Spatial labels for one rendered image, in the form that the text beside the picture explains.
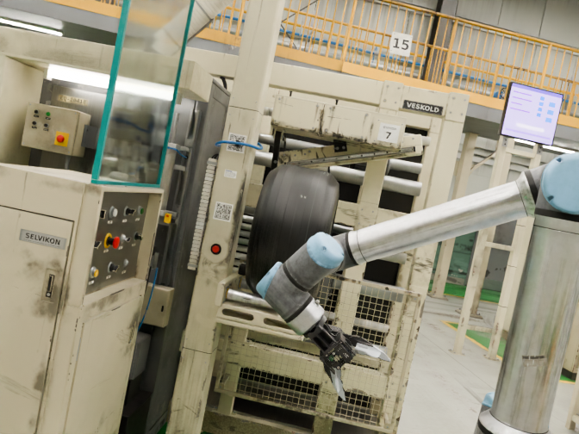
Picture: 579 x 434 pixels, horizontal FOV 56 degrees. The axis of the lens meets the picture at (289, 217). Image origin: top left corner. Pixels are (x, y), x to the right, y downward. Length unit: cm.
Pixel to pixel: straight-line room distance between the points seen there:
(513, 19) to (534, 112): 746
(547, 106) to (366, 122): 396
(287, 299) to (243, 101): 118
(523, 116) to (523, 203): 484
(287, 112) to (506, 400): 168
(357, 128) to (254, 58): 56
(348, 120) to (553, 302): 154
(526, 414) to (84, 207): 128
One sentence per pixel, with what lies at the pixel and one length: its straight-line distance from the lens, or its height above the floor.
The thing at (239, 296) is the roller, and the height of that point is 90.
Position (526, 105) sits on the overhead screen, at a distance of 615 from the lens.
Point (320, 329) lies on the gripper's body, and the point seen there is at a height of 106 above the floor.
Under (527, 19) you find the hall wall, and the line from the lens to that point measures 1368.
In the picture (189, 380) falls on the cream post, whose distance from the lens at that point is 243.
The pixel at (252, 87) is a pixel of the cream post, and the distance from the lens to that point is 229.
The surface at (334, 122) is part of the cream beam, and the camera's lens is 250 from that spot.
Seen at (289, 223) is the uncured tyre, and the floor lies 124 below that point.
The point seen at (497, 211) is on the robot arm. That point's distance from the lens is 130.
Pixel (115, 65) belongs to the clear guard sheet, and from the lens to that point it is 173.
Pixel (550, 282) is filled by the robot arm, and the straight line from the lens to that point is 117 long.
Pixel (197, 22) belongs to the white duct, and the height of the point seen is 205.
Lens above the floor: 137
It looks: 3 degrees down
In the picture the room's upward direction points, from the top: 11 degrees clockwise
